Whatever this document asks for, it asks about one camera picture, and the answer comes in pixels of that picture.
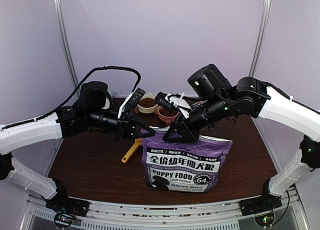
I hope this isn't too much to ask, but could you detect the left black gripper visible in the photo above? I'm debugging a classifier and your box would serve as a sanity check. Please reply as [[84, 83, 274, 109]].
[[86, 108, 156, 143]]

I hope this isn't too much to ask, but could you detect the yellow plastic scoop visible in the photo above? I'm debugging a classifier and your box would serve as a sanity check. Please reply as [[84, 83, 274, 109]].
[[121, 138, 143, 164]]

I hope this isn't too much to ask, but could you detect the purple pet food bag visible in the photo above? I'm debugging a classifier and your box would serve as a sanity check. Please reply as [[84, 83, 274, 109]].
[[141, 128, 233, 193]]

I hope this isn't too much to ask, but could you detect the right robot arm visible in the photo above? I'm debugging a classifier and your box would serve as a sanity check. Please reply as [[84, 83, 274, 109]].
[[163, 64, 320, 211]]

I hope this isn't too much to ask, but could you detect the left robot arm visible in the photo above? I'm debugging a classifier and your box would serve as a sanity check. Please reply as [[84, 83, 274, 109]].
[[0, 81, 156, 212]]

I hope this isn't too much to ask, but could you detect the pink cat-ear pet bowl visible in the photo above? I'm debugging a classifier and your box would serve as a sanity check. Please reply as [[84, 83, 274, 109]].
[[157, 106, 180, 122]]

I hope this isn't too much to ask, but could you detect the cream cat-ear pet bowl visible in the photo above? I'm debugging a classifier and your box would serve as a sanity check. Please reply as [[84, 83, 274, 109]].
[[137, 92, 158, 114]]

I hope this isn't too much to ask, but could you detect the brown kibble in cream bowl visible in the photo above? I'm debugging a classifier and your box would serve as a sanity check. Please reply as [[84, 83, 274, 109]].
[[138, 97, 157, 108]]

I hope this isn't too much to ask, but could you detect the brown kibble in pink bowl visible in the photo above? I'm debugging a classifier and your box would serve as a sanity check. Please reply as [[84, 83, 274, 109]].
[[159, 108, 177, 117]]

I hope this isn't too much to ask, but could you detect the navy white-dotted bowl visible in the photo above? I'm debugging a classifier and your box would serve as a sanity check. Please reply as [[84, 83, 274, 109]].
[[103, 97, 114, 110]]

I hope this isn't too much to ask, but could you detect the blue zigzag patterned bowl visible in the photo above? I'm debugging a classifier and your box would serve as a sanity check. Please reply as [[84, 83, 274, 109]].
[[191, 100, 207, 110]]

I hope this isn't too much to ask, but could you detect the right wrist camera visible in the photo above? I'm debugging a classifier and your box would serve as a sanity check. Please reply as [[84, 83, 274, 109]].
[[155, 92, 192, 119]]

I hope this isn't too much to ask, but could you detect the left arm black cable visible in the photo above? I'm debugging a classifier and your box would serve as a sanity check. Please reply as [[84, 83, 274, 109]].
[[0, 65, 142, 131]]

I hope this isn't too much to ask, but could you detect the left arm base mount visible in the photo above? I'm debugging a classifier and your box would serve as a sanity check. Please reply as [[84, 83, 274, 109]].
[[44, 179, 90, 217]]

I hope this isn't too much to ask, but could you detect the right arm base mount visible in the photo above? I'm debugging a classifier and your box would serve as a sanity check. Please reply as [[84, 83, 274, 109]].
[[239, 179, 282, 216]]

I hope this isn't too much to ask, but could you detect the left aluminium frame post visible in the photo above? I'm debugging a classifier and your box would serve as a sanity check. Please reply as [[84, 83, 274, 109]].
[[53, 0, 79, 87]]

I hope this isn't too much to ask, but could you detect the aluminium frame post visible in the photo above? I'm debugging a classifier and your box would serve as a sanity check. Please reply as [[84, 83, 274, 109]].
[[53, 0, 79, 87], [248, 0, 272, 77]]

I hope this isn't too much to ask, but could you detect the right aluminium frame post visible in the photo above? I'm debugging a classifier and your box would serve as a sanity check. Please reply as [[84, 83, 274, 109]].
[[248, 0, 272, 77]]

